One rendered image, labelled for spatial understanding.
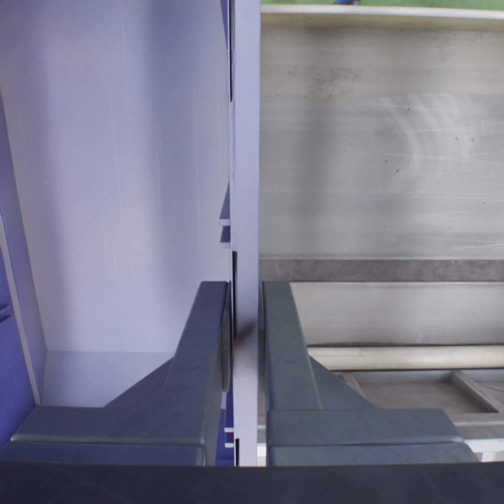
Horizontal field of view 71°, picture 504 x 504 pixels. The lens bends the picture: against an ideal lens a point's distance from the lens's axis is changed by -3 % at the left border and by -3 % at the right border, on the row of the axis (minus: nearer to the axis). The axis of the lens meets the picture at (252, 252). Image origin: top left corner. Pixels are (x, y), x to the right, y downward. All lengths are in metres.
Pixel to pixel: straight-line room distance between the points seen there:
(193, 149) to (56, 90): 0.10
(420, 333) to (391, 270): 0.12
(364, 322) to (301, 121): 0.31
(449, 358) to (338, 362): 0.17
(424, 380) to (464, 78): 0.44
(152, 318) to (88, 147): 0.13
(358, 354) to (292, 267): 0.17
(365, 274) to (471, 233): 0.16
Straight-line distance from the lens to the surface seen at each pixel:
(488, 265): 0.65
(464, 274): 0.64
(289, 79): 0.51
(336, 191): 0.52
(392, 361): 0.61
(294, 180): 0.51
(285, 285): 0.15
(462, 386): 0.64
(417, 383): 0.64
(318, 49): 0.52
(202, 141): 0.26
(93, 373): 0.33
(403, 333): 0.63
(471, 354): 0.66
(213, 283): 0.15
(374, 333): 0.61
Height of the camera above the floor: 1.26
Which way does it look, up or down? 73 degrees down
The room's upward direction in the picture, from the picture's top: 180 degrees counter-clockwise
